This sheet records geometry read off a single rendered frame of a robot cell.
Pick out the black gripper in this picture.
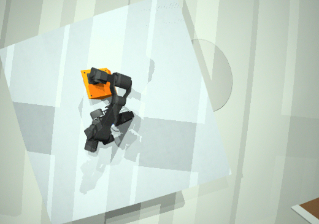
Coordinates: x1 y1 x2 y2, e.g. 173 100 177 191
90 109 115 145

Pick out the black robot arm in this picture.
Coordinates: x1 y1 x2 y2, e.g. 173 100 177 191
84 67 132 153

